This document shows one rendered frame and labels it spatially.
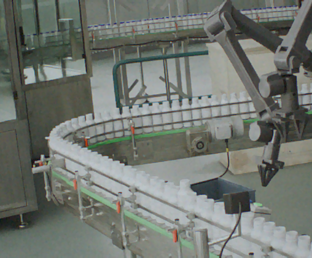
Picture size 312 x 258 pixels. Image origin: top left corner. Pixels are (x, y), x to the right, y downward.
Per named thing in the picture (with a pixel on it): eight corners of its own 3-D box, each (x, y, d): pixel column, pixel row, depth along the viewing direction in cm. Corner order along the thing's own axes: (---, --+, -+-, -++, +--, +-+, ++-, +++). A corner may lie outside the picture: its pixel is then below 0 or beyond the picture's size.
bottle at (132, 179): (126, 209, 315) (121, 171, 312) (137, 205, 319) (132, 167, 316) (136, 211, 311) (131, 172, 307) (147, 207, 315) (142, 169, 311)
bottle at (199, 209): (200, 244, 266) (196, 200, 262) (194, 239, 271) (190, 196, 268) (215, 240, 268) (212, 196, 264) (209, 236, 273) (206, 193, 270)
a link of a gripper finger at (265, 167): (260, 187, 262) (266, 160, 261) (249, 183, 268) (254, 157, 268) (275, 188, 265) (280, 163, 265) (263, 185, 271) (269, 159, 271)
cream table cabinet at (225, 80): (315, 144, 784) (308, 33, 760) (338, 158, 724) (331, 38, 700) (216, 160, 768) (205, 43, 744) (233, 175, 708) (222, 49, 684)
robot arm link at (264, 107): (229, 9, 266) (209, 23, 274) (220, 13, 262) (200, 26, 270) (289, 115, 265) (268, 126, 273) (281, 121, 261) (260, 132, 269)
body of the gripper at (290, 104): (309, 113, 235) (308, 90, 233) (284, 119, 230) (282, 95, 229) (296, 111, 240) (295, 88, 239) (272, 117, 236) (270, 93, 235)
